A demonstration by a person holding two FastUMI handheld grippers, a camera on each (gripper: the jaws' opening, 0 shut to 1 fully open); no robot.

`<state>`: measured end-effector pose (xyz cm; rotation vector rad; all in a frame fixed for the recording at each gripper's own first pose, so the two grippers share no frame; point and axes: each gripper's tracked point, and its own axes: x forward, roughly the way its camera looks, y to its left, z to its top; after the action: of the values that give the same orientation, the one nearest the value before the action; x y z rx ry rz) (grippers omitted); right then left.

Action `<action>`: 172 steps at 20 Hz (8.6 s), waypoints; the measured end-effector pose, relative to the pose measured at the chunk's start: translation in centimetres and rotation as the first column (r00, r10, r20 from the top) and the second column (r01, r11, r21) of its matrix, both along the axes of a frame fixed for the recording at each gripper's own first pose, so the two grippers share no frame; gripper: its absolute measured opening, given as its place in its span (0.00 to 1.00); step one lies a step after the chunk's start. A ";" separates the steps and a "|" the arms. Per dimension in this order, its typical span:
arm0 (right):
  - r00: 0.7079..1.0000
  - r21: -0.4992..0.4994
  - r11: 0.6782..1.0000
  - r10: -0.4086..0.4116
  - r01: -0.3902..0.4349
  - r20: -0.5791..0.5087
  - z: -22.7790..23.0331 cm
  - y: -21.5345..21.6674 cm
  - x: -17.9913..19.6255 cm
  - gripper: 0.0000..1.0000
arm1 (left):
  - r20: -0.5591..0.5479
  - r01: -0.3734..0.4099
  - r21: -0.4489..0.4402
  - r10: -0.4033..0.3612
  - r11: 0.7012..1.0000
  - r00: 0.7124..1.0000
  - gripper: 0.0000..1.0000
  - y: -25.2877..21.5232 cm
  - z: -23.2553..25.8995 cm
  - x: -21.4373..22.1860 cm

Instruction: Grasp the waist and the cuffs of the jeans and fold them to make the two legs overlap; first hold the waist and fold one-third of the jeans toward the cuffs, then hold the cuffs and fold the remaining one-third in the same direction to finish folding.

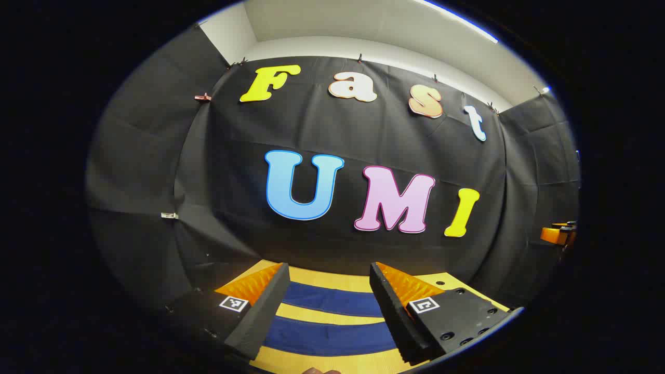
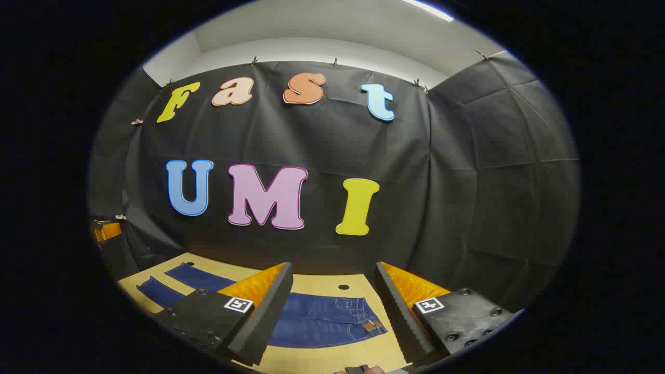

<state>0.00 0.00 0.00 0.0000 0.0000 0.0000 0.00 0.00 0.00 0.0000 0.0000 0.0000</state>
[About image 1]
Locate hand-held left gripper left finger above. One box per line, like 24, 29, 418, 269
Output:
165, 262, 291, 362

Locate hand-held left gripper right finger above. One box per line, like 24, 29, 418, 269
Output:
369, 262, 524, 365

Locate blue denim jeans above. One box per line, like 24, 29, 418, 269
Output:
262, 280, 398, 357

